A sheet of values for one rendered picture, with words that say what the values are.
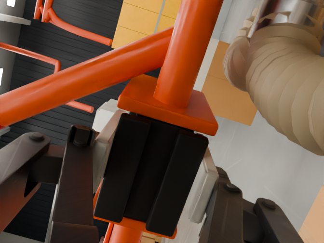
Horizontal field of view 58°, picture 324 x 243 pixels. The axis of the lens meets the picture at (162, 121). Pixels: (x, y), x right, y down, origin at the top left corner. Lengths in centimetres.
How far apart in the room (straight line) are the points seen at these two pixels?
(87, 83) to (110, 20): 1065
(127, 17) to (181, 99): 735
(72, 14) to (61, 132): 431
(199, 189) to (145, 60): 9
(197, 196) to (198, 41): 8
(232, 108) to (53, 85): 157
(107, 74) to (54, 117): 1153
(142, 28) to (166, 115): 731
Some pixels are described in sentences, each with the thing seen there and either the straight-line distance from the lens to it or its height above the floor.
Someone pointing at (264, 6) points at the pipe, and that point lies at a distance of 20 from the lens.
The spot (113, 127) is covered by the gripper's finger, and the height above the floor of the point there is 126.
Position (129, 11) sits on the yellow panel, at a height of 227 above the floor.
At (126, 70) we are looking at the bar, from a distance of 19.
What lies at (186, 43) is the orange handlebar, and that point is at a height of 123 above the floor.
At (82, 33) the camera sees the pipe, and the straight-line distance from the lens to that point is 797.
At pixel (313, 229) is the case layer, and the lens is 124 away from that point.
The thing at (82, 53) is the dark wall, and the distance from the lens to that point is 1106.
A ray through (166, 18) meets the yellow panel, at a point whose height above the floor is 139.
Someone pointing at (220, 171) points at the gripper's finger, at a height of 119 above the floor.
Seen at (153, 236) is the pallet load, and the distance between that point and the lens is 722.
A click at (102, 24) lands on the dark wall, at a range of 1091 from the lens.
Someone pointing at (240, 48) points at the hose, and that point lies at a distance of 21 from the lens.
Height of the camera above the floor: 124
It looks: 4 degrees down
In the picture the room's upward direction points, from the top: 73 degrees counter-clockwise
